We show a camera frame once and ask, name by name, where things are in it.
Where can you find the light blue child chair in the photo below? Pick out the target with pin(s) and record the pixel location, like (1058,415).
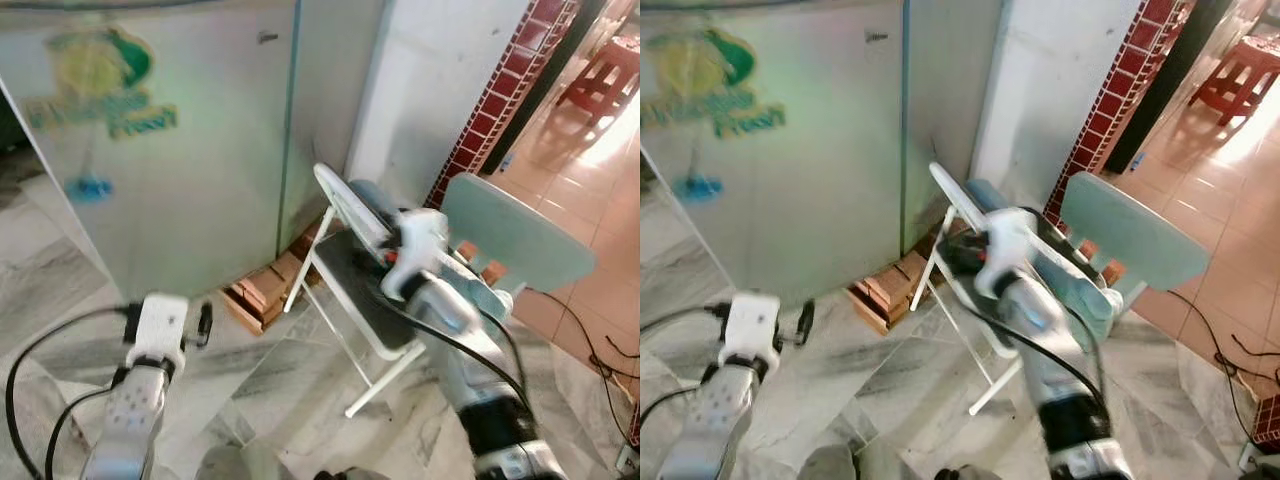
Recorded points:
(520,235)
(1140,235)

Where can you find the red plastic stool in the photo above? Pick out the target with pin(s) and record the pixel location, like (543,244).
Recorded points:
(605,75)
(1245,70)

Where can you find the white folding chair black seat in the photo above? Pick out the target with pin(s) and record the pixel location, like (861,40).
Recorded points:
(345,280)
(962,315)

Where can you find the robot left leg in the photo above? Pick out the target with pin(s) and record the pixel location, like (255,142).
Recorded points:
(827,465)

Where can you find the green yellow fridge logo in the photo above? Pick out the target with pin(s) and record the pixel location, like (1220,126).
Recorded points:
(100,70)

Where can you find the robot leg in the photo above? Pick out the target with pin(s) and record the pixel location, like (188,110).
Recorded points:
(968,474)
(350,474)
(827,465)

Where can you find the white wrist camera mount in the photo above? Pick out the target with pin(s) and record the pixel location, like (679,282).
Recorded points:
(750,325)
(160,325)
(1010,245)
(425,240)

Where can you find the robot right leg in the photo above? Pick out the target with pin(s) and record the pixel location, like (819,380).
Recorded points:
(968,474)
(350,474)

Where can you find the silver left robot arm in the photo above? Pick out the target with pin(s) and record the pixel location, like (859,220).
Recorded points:
(130,430)
(705,430)

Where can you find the red plastic crate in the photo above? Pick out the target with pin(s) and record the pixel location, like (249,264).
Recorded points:
(1268,420)

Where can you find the blue fridge sticker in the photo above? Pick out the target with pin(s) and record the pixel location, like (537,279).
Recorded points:
(698,186)
(90,187)

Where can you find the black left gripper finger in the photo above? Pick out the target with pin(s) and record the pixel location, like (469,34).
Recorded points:
(714,312)
(131,322)
(208,325)
(808,322)

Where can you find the silver fridge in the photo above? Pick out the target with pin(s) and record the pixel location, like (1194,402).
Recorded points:
(200,150)
(820,200)

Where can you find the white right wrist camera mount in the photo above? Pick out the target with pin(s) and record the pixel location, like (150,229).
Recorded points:
(1010,245)
(425,240)

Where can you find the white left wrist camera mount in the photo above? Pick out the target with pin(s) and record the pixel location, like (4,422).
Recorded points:
(160,325)
(750,325)

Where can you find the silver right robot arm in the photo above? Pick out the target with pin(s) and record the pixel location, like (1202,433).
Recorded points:
(1035,320)
(450,320)

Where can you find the orange brick fridge support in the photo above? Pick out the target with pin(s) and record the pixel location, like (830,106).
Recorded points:
(262,295)
(885,295)

